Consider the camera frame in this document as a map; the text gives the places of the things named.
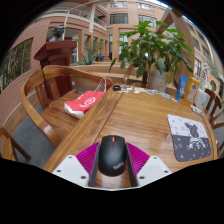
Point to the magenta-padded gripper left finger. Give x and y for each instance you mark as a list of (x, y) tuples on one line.
[(70, 168)]

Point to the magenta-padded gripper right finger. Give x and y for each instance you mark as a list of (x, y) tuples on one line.
[(153, 168)]

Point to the black computer mouse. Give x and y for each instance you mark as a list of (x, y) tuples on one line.
[(112, 156)]

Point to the grey white printed mouse pad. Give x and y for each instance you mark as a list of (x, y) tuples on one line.
[(190, 140)]

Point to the wooden armchair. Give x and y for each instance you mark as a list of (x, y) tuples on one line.
[(8, 146), (219, 125), (213, 100), (30, 103), (128, 75)]

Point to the red and white bag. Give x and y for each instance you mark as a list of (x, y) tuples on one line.
[(83, 103)]

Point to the clear plastic packet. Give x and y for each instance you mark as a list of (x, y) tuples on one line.
[(196, 109)]

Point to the white pump bottle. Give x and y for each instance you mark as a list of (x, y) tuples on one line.
[(201, 99)]

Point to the blue tube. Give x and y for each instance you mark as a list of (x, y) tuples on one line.
[(181, 87)]

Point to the yellow dish soap bottle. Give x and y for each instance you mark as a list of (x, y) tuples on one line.
[(192, 90)]

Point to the small black round item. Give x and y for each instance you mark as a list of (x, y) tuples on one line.
[(116, 88)]

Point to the white sculpture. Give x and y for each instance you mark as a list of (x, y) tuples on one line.
[(208, 71)]

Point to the green spiky plant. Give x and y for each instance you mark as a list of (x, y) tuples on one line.
[(87, 58)]

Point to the green potted plant white pot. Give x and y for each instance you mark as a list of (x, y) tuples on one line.
[(153, 50)]

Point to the dark bust statue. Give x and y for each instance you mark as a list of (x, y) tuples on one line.
[(57, 33)]

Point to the dark wooden pedestal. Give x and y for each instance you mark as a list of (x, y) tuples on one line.
[(56, 55)]

